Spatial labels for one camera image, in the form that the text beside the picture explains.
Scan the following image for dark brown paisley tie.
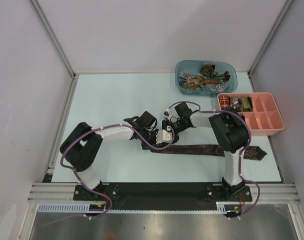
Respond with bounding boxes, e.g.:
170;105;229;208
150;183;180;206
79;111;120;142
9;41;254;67
150;144;267;161

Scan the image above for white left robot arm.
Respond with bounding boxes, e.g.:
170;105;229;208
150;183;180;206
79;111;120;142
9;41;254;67
60;111;158;200

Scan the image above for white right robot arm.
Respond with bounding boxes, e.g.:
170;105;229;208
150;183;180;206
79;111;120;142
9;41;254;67
156;101;251;201

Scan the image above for orange patterned tie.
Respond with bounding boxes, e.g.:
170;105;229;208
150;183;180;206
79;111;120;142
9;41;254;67
179;73;232;90

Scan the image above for silver grey patterned tie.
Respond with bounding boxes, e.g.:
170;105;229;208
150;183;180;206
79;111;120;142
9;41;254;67
179;69;230;96

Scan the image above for blue plastic bin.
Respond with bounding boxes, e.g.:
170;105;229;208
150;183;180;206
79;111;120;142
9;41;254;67
175;60;238;97

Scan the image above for brown patterned tie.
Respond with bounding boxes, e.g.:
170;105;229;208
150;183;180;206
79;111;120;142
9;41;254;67
200;63;230;78

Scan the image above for purple white rolled tie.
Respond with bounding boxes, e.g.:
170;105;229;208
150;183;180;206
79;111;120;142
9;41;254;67
229;97;242;112

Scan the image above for green rolled tie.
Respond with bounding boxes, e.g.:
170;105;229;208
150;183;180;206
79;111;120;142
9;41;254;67
240;96;253;112

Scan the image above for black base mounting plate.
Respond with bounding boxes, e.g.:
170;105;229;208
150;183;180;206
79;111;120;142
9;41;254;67
74;181;252;211

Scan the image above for pink compartment organizer box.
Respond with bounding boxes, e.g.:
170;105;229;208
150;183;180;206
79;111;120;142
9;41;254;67
216;92;285;136

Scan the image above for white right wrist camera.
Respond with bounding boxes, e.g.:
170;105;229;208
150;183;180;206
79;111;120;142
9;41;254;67
163;108;177;123

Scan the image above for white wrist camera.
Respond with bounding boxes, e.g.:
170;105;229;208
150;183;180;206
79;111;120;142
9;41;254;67
163;108;177;123
156;126;174;144

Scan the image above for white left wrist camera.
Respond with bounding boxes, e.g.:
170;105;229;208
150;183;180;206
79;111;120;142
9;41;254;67
156;126;174;144

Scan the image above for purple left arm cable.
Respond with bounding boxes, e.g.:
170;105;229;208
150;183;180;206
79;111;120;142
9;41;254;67
60;123;176;222

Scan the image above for white slotted cable duct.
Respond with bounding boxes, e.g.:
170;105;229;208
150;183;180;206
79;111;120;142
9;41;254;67
38;202;232;214

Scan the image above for aluminium frame rail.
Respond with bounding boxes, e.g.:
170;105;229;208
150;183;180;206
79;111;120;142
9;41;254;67
27;182;300;204

